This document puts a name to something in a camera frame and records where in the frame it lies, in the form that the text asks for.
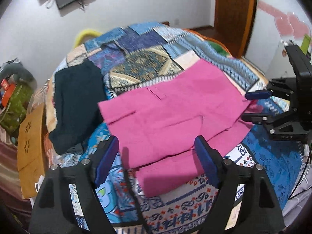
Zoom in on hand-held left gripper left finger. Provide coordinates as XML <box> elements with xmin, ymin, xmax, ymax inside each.
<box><xmin>28</xmin><ymin>135</ymin><xmax>120</xmax><ymax>234</ymax></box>

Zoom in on pink wall decoration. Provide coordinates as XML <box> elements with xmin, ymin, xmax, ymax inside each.
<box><xmin>258</xmin><ymin>1</ymin><xmax>310</xmax><ymax>39</ymax></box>

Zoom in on green patterned bag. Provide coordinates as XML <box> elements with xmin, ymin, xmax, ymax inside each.
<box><xmin>0</xmin><ymin>84</ymin><xmax>35</xmax><ymax>135</ymax></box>

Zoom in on mustard yellow embroidered cloth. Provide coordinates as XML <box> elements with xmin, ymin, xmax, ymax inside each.
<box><xmin>17</xmin><ymin>102</ymin><xmax>49</xmax><ymax>199</ymax></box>

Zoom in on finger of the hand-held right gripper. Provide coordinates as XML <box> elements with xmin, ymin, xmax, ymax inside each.
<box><xmin>241</xmin><ymin>112</ymin><xmax>283</xmax><ymax>127</ymax></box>
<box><xmin>245</xmin><ymin>90</ymin><xmax>273</xmax><ymax>100</ymax></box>

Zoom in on wooden door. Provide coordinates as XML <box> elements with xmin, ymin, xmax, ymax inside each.
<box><xmin>214</xmin><ymin>0</ymin><xmax>258</xmax><ymax>58</ymax></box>

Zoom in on pink pants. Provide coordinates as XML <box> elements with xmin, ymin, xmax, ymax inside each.
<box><xmin>98</xmin><ymin>60</ymin><xmax>255</xmax><ymax>198</ymax></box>

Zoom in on patchwork printed blanket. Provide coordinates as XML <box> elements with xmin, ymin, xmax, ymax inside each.
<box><xmin>44</xmin><ymin>22</ymin><xmax>305</xmax><ymax>231</ymax></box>

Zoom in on dark folded garment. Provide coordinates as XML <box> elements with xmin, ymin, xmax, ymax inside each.
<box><xmin>49</xmin><ymin>60</ymin><xmax>108</xmax><ymax>155</ymax></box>

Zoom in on yellow plastic object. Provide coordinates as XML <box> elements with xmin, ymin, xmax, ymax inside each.
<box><xmin>74</xmin><ymin>29</ymin><xmax>102</xmax><ymax>47</ymax></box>

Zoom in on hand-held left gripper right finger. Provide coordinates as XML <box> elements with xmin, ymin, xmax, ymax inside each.
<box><xmin>194</xmin><ymin>135</ymin><xmax>285</xmax><ymax>234</ymax></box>

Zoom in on orange red box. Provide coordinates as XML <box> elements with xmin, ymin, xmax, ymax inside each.
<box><xmin>0</xmin><ymin>78</ymin><xmax>17</xmax><ymax>108</ymax></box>

